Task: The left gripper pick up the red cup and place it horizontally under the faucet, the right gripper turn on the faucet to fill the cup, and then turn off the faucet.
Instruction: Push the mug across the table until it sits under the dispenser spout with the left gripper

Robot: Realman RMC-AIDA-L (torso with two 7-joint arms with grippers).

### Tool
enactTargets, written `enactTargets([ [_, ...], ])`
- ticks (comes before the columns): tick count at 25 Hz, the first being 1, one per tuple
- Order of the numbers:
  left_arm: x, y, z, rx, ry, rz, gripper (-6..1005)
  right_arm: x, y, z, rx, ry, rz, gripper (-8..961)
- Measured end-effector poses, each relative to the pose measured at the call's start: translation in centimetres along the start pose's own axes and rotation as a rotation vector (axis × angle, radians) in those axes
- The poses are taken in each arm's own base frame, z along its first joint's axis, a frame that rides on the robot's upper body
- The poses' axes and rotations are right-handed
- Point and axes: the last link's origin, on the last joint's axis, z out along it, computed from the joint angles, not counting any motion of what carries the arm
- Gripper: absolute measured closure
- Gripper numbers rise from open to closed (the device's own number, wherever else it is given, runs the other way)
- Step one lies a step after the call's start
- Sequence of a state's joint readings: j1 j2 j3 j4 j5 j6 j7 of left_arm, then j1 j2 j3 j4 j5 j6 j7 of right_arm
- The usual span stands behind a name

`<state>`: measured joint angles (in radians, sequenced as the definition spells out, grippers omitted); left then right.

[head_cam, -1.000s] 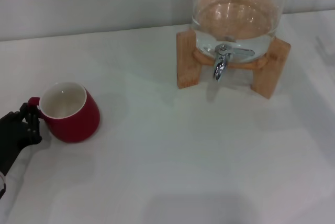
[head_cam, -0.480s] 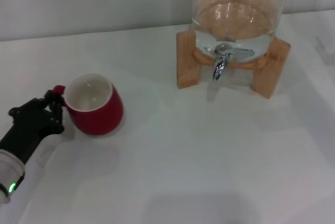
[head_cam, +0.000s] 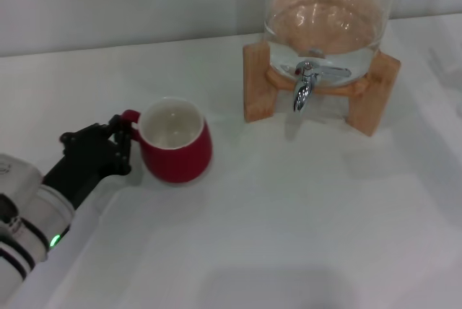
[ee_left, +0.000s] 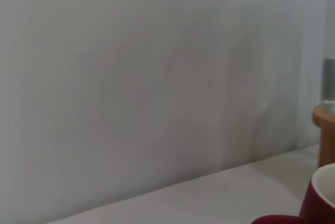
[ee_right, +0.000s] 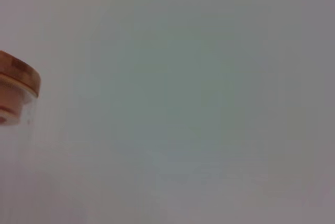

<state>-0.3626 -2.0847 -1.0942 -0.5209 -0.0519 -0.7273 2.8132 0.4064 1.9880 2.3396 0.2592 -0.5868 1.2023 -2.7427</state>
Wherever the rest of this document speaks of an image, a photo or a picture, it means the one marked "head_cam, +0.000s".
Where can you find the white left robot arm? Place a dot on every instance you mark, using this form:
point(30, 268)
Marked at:
point(32, 222)

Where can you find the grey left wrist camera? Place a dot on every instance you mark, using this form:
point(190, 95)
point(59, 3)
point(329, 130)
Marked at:
point(18, 172)

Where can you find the red ceramic cup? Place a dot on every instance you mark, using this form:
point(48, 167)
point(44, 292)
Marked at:
point(180, 164)

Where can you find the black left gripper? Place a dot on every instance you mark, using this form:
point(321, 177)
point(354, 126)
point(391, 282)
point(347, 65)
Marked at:
point(86, 153)

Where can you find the chrome faucet tap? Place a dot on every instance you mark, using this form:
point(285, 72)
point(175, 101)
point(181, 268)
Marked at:
point(302, 92)

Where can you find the glass water dispenser jar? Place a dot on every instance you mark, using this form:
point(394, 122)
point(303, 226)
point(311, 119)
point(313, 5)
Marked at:
point(325, 16)

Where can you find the wooden dispenser stand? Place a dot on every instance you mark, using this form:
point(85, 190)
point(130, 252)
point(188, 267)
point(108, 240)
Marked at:
point(258, 85)

